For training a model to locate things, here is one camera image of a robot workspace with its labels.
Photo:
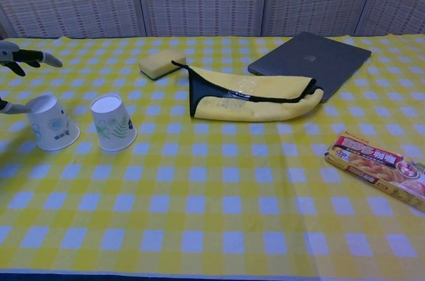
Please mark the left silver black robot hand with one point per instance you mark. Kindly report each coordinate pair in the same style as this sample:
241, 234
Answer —
23, 56

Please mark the white plastic bottle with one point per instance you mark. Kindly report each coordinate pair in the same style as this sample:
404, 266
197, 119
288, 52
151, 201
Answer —
53, 125

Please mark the white printed paper cup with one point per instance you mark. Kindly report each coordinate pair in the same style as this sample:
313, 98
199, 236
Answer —
113, 125

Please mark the yellow green sponge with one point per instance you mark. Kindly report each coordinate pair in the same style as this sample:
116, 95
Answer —
159, 63

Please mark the yellow white checked tablecloth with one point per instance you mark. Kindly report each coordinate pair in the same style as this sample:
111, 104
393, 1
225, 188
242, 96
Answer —
212, 194

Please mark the yellow black folded cloth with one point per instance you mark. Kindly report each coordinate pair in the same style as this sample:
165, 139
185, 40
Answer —
265, 106

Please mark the grey closed laptop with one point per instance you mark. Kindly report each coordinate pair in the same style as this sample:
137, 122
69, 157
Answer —
315, 58

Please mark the red curry roux box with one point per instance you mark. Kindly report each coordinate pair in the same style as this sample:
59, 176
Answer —
378, 168

